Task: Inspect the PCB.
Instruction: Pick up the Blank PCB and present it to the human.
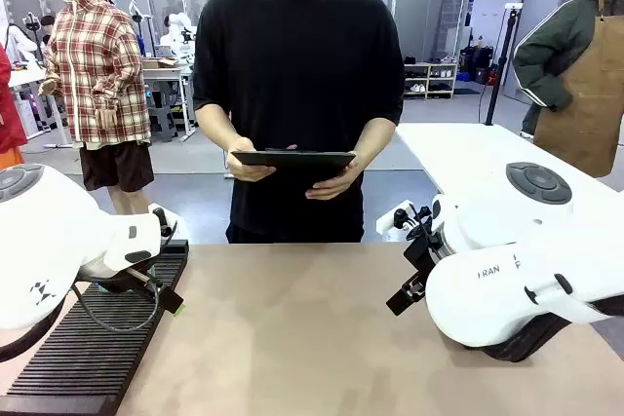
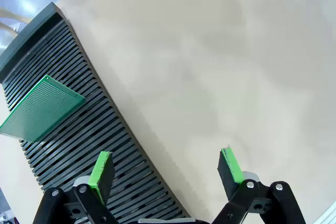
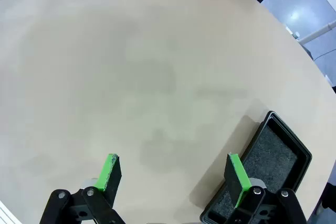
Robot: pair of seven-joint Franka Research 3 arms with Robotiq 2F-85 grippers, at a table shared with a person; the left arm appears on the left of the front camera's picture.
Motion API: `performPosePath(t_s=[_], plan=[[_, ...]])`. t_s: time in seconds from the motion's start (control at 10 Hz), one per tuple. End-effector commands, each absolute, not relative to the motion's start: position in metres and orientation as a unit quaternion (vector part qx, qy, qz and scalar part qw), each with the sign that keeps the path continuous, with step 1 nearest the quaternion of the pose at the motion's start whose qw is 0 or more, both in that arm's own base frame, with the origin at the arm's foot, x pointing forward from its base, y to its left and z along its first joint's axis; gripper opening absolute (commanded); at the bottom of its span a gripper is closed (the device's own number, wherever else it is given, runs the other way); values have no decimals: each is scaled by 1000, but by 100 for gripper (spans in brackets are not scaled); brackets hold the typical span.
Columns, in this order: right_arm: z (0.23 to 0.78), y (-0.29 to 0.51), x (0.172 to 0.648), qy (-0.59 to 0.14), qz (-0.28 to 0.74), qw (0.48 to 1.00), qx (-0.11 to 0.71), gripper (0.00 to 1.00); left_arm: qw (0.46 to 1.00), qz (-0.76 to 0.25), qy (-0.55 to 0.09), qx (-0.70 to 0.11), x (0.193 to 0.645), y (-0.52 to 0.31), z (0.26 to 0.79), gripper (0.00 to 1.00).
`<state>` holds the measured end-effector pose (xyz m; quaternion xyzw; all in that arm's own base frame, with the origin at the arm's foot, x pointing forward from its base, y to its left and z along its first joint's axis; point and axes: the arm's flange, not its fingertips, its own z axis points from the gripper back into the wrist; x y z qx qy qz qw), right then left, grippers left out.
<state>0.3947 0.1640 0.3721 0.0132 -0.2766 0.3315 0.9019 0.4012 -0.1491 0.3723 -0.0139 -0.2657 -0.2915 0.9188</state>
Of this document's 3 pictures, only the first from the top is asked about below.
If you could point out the cardboard box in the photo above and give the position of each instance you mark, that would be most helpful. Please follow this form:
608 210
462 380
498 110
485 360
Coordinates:
158 64

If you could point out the white workbench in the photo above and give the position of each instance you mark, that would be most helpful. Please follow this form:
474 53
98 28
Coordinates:
168 76

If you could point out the black bags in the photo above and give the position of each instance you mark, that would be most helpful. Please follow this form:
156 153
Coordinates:
480 65

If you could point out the black slotted PCB rack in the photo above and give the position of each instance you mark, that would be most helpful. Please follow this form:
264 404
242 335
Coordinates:
97 362

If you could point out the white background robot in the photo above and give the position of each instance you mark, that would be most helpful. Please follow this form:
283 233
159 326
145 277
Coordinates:
176 28

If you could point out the white desk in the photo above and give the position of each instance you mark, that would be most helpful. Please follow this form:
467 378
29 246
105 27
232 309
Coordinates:
29 77

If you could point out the black tablet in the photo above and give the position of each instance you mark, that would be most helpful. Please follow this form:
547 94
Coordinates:
292 165

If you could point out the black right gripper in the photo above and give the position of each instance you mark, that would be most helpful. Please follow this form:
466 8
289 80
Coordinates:
423 253

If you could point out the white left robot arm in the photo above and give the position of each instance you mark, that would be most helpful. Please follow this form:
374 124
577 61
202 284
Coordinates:
49 221

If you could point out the person's right hand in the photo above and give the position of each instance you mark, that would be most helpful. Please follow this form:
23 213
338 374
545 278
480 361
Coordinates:
241 170

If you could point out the mannequin in plaid shirt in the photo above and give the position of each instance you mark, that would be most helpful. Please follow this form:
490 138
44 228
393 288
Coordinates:
97 70

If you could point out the person's right forearm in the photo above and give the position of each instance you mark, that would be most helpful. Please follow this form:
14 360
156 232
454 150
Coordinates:
214 126

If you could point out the wooden shoe shelf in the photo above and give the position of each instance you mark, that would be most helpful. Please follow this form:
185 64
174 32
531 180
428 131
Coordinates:
431 80

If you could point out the person in black t-shirt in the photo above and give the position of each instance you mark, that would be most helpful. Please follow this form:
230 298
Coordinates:
292 70

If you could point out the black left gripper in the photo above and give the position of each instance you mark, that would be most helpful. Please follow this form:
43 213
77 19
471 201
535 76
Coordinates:
119 282

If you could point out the black plastic tray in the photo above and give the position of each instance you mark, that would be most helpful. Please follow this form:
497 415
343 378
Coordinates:
526 345

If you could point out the black tripod pole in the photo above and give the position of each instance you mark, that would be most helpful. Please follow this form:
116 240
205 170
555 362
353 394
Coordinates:
502 70

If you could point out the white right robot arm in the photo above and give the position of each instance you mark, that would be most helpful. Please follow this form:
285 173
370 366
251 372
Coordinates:
487 289

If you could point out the person in red jacket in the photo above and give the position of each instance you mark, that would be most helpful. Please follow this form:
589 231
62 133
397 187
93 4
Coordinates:
10 114

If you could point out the grey step stool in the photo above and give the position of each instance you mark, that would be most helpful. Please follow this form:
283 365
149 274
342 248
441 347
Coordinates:
161 116

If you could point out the person in brown apron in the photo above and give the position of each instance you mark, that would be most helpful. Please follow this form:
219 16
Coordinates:
585 85

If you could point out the person's left forearm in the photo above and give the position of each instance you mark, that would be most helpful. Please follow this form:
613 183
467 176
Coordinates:
378 138

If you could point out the person's left hand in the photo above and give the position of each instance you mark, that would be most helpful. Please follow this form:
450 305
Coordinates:
341 184

